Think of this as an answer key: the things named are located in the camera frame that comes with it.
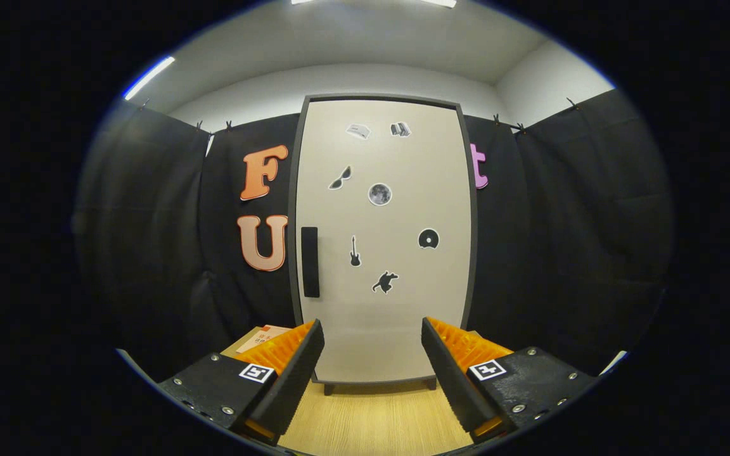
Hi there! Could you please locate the wide ceiling light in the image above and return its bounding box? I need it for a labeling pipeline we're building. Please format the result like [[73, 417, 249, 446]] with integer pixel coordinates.
[[289, 0, 458, 9]]

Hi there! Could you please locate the narrow ceiling light strip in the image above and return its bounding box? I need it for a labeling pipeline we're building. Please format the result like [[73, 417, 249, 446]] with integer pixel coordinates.
[[123, 56, 176, 101]]

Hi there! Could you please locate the white shoe cabinet door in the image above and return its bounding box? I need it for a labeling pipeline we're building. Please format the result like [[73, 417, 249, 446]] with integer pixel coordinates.
[[295, 99, 472, 383]]

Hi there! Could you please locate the dark grey shoe cabinet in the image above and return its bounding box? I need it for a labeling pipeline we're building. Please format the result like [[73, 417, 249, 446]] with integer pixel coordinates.
[[287, 93, 478, 396]]

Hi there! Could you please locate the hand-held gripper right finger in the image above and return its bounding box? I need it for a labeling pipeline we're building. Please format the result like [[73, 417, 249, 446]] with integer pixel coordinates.
[[421, 317, 599, 443]]

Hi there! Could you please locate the stack of books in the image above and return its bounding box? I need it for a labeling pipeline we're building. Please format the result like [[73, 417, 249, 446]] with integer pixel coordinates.
[[236, 324, 293, 355]]

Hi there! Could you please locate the white sheet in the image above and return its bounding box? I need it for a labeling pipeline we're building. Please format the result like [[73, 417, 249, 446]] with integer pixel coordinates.
[[599, 350, 629, 376]]

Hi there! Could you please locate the black backdrop cloth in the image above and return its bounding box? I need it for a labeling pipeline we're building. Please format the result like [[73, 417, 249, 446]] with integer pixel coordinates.
[[74, 89, 676, 381]]

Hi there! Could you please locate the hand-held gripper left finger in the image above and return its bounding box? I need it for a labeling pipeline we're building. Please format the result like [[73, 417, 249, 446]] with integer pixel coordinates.
[[158, 319, 326, 446]]

